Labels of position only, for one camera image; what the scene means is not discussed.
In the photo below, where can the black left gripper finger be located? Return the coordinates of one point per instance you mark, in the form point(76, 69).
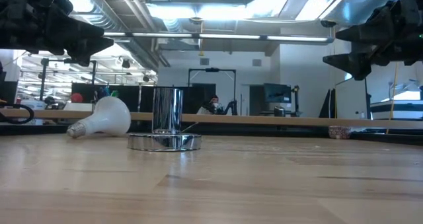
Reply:
point(76, 30)
point(86, 50)

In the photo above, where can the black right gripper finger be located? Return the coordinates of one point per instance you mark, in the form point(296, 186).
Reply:
point(373, 31)
point(355, 63)

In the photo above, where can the white lightbulb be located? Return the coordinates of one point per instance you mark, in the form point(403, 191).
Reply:
point(109, 116)

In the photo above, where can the chrome lamp socket base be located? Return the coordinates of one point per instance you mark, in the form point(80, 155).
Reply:
point(167, 118)

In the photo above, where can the black background robot arm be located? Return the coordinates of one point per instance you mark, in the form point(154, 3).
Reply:
point(233, 105)

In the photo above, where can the whiteboard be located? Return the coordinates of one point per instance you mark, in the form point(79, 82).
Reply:
point(352, 98)

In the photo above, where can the blue pen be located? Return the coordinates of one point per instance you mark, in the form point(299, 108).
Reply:
point(105, 92)

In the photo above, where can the person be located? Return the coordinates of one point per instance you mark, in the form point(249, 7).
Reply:
point(214, 105)
point(76, 97)

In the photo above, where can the green marker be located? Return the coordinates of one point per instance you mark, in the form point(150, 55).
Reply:
point(114, 93)

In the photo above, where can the white and black table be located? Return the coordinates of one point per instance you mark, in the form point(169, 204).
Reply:
point(396, 109)

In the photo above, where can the small patterned box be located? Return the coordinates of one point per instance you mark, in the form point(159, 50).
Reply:
point(339, 131)

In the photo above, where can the black monitor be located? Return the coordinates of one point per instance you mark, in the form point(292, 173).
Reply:
point(277, 92)

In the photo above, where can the black kettle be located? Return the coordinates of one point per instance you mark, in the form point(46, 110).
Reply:
point(279, 111)

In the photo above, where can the beige wooden desk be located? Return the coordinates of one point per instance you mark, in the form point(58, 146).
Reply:
point(264, 120)

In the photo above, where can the black partition panels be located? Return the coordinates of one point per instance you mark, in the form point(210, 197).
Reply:
point(198, 98)

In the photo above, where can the long ceiling light bar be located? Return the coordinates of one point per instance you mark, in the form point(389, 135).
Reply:
point(231, 36)

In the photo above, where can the black background frame stand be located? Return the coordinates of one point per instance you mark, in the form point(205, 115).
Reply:
point(43, 78)
point(211, 70)

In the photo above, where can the black metal table frame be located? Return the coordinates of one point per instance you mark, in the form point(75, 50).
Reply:
point(264, 131)

